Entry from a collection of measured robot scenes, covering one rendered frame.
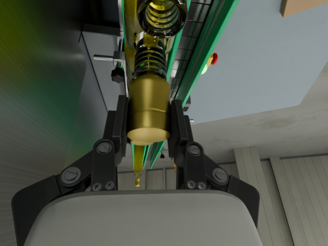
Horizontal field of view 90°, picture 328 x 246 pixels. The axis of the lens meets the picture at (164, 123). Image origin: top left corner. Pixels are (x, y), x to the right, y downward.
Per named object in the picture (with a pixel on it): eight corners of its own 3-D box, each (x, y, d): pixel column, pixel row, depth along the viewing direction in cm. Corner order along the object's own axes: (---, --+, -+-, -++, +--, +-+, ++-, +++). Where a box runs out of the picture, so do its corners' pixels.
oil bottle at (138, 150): (134, 143, 117) (133, 185, 106) (143, 143, 118) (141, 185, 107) (135, 145, 122) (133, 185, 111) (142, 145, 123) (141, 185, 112)
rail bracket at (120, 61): (97, 24, 37) (87, 70, 32) (128, 28, 38) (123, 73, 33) (100, 39, 41) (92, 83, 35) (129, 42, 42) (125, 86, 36)
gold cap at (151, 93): (128, 72, 12) (123, 126, 11) (174, 77, 13) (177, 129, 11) (129, 98, 16) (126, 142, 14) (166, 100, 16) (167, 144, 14)
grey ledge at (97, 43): (88, 6, 42) (79, 36, 37) (123, 10, 43) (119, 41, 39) (119, 134, 127) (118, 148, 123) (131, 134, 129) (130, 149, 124)
